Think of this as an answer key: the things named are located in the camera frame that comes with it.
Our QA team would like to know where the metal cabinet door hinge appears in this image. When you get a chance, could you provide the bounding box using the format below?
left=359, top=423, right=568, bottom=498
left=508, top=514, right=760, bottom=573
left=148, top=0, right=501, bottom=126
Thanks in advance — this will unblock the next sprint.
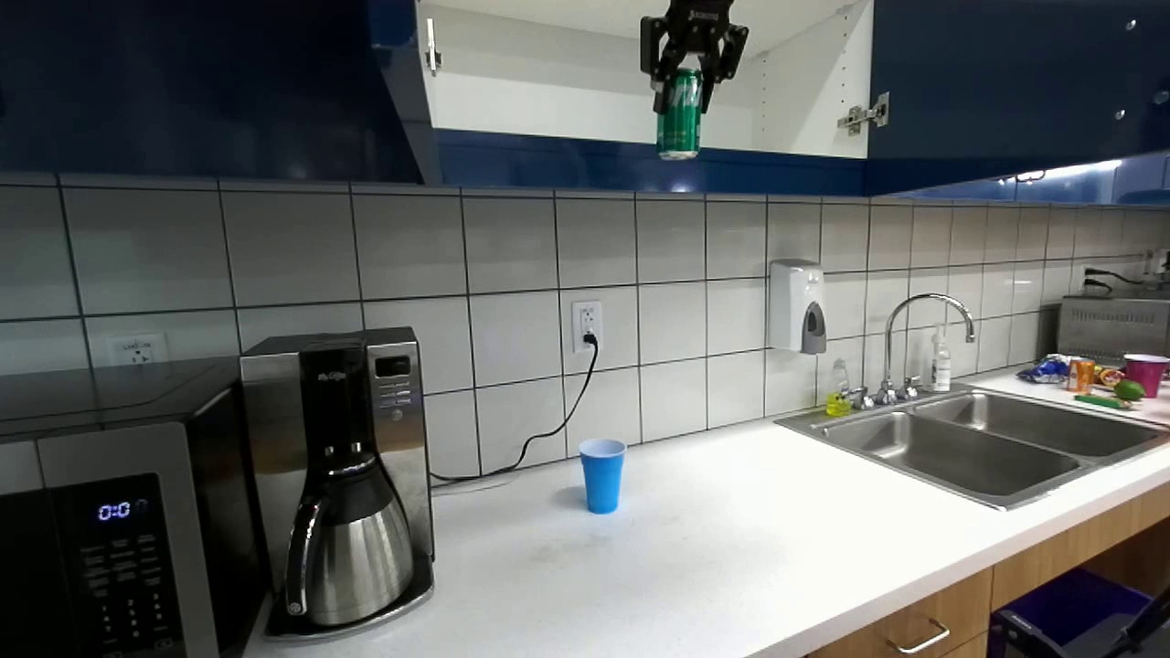
left=835, top=90, right=892, bottom=138
left=416, top=12, right=444, bottom=80

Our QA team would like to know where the white wall soap dispenser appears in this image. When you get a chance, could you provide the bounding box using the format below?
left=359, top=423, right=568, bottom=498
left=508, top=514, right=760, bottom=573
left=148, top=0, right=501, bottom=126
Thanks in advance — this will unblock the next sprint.
left=767, top=260, right=830, bottom=358

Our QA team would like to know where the open wall cabinet white inside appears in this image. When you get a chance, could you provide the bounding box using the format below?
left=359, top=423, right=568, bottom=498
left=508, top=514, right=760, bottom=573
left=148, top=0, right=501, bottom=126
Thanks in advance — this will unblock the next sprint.
left=413, top=0, right=881, bottom=198

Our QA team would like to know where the small clear soap bottle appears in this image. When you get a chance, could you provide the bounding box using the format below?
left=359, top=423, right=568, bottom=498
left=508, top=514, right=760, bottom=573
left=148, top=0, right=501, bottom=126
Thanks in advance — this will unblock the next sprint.
left=929, top=328, right=957, bottom=393

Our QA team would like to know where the stainless steel double sink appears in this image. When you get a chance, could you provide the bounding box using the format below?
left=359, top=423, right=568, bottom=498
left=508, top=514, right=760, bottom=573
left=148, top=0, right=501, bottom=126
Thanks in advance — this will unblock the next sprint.
left=779, top=382, right=1170, bottom=510

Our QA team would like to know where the orange packet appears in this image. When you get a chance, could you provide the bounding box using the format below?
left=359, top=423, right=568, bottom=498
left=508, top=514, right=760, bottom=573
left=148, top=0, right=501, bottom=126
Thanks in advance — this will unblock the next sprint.
left=1067, top=354, right=1118, bottom=393

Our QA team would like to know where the steel countertop appliance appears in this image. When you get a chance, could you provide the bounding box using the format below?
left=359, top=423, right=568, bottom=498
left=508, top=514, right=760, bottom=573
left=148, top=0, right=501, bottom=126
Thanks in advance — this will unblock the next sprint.
left=1052, top=292, right=1170, bottom=366

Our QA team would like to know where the black steel coffee maker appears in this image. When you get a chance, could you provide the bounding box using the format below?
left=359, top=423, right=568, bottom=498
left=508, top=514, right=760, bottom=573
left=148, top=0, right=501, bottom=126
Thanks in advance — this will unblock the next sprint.
left=237, top=324, right=440, bottom=638

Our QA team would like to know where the blue cabinet door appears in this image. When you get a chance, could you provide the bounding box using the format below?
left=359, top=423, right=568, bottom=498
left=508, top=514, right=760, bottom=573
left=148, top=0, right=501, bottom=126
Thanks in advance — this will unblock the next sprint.
left=361, top=0, right=445, bottom=187
left=868, top=0, right=1170, bottom=202

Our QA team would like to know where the white wall outlet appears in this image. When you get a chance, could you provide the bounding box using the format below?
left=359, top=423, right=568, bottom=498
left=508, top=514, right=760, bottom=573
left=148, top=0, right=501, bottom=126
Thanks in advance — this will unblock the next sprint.
left=571, top=300, right=606, bottom=358
left=105, top=328, right=172, bottom=373

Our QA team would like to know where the chrome gooseneck faucet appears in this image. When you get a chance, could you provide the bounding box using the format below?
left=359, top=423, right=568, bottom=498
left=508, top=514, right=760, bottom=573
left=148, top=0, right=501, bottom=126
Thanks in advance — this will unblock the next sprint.
left=852, top=289, right=979, bottom=411

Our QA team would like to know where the metal drawer handle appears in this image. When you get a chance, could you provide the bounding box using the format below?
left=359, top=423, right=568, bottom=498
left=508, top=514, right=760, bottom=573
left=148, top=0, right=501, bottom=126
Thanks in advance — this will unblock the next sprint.
left=892, top=618, right=957, bottom=658

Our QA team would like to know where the green soda can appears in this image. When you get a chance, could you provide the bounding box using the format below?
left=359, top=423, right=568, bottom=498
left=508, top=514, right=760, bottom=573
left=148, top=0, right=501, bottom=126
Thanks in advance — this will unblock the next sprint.
left=655, top=66, right=707, bottom=163

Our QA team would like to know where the blue closed wall cabinet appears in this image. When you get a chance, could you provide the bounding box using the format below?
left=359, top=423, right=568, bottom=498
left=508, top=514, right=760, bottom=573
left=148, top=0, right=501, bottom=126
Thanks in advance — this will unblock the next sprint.
left=0, top=0, right=423, bottom=189

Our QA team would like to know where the blue item by sink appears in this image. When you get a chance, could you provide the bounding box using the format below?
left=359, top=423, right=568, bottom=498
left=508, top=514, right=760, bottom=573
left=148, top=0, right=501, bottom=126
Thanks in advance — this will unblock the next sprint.
left=1015, top=354, right=1076, bottom=388

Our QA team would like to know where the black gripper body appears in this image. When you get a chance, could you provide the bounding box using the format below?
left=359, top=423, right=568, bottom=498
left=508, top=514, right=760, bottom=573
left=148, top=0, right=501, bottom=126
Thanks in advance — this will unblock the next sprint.
left=658, top=0, right=740, bottom=59

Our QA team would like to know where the steel coffee carafe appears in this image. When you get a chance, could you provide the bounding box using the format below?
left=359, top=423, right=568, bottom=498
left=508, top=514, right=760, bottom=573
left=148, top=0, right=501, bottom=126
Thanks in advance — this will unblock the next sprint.
left=282, top=453, right=419, bottom=631

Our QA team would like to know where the wooden drawer front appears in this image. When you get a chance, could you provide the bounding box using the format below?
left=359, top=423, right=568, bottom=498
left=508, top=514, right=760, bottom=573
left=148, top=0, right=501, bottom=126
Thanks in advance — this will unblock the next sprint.
left=809, top=571, right=998, bottom=658

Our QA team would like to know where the black power cable with plug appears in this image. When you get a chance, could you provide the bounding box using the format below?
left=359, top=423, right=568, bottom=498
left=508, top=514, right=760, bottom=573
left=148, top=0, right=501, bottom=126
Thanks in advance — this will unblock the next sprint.
left=432, top=328, right=605, bottom=484

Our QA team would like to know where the blue plastic cup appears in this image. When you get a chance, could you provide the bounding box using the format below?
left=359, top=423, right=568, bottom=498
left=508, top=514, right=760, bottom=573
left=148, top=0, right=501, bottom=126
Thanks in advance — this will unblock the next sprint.
left=575, top=434, right=628, bottom=514

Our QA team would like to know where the pink cup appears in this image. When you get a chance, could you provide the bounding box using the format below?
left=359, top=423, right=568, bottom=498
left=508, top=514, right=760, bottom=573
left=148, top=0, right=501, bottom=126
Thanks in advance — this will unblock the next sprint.
left=1118, top=349, right=1170, bottom=403

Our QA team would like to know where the black steel microwave oven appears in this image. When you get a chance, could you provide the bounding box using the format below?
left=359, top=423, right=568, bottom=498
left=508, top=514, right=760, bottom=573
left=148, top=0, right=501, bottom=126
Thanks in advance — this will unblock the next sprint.
left=0, top=358, right=268, bottom=658

